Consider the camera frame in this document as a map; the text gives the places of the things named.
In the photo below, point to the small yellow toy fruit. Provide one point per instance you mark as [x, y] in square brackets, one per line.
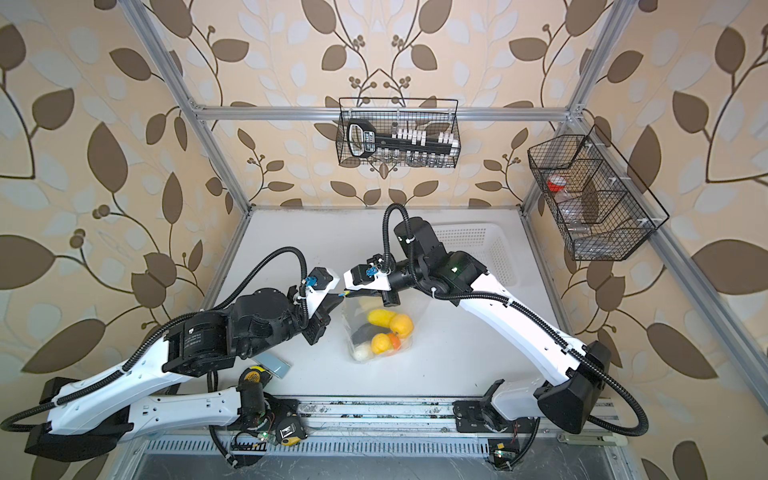
[382, 343]

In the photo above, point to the yellow black tape measure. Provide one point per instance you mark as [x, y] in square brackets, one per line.
[254, 375]

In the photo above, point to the grey blue flat plate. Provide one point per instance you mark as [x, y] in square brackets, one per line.
[273, 364]

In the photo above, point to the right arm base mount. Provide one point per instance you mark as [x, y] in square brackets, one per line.
[479, 416]

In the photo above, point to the clear zip bag blue zipper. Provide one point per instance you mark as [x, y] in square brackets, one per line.
[355, 312]

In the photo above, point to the red capped item in basket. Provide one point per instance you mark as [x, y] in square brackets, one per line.
[556, 183]

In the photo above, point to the black wire basket back wall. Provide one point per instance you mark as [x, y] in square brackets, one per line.
[431, 114]

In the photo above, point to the black socket tool set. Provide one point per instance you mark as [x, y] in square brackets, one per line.
[363, 141]

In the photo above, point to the black wire basket right wall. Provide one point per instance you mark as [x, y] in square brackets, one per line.
[606, 210]

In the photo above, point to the white perforated plastic basket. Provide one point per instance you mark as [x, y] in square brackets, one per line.
[484, 241]

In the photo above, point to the black wire basket wall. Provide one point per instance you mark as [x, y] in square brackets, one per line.
[431, 114]
[606, 210]

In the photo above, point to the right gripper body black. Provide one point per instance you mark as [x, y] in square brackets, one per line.
[389, 294]

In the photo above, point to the yellow black device on rail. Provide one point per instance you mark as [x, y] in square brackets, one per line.
[290, 431]

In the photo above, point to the dark toy eggplant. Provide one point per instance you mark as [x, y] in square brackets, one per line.
[365, 333]

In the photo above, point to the beige toy potato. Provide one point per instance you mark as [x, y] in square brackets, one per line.
[362, 352]

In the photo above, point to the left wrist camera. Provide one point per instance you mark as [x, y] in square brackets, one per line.
[318, 284]

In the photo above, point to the orange toy tangerine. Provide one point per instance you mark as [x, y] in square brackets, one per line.
[395, 341]

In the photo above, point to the yellow toy lemon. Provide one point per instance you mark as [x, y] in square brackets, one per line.
[381, 317]

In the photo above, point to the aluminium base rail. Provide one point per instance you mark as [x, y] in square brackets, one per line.
[329, 414]

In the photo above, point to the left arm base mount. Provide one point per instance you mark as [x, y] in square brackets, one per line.
[263, 411]

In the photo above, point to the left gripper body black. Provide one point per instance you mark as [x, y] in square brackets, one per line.
[321, 321]

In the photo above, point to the yellow red toy peach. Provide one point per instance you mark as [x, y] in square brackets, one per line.
[401, 325]

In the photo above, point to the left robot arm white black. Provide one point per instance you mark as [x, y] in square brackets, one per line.
[170, 381]

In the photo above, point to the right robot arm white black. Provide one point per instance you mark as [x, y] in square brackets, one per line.
[574, 373]

